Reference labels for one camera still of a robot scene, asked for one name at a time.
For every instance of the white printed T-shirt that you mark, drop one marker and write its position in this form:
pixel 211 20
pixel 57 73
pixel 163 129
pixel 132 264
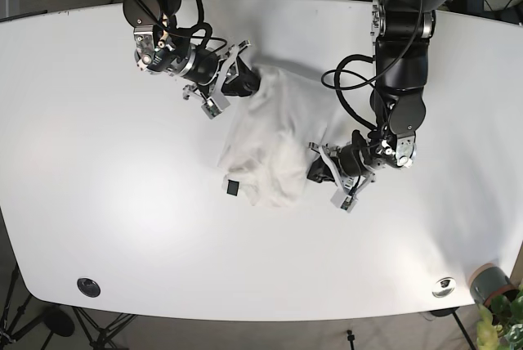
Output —
pixel 267 148

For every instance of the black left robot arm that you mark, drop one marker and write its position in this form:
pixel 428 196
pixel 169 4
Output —
pixel 383 93

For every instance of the black table grommet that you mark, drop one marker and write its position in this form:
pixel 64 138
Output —
pixel 88 287

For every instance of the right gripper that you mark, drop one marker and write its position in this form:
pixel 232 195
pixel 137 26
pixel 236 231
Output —
pixel 201 67

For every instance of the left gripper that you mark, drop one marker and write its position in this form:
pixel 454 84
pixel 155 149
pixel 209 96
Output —
pixel 352 167

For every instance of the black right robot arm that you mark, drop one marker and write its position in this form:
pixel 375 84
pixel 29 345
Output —
pixel 159 18

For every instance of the grey plant pot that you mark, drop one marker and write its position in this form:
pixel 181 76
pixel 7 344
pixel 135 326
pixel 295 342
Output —
pixel 488 282

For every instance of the silver table grommet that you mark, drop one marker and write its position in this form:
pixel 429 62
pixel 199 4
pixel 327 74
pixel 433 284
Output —
pixel 443 287

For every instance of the green potted plant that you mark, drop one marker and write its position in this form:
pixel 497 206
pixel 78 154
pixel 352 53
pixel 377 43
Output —
pixel 500 324

